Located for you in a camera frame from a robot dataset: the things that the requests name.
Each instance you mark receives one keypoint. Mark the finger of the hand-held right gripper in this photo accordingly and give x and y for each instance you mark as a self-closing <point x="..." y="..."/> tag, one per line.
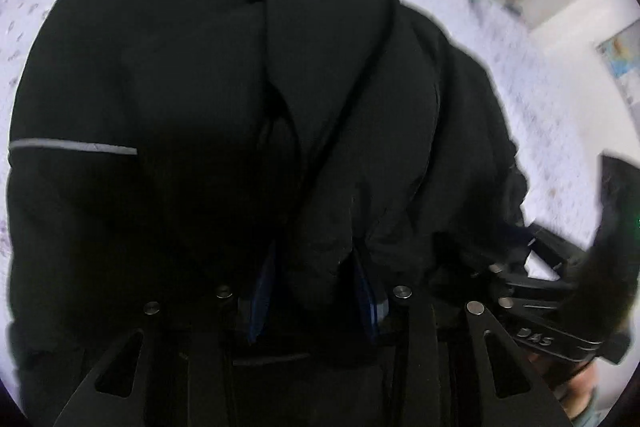
<point x="530" y="307"/>
<point x="545" y="269"/>

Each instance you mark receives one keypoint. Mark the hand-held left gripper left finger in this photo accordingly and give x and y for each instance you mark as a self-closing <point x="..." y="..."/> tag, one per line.
<point x="260" y="302"/>

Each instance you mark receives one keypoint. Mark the bed with floral quilt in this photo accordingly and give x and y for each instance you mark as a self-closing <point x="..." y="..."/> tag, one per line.
<point x="540" y="107"/>

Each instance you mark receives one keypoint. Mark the colourful wall map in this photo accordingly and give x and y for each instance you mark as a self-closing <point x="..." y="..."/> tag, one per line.
<point x="622" y="62"/>

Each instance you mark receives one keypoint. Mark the person's right hand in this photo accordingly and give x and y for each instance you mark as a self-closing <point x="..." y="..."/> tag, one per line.
<point x="582" y="387"/>

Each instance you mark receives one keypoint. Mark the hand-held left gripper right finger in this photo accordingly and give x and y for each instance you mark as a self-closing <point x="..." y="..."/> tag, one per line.
<point x="369" y="302"/>

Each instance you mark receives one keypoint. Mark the black hooded jacket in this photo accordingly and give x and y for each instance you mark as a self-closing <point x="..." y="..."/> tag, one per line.
<point x="225" y="107"/>

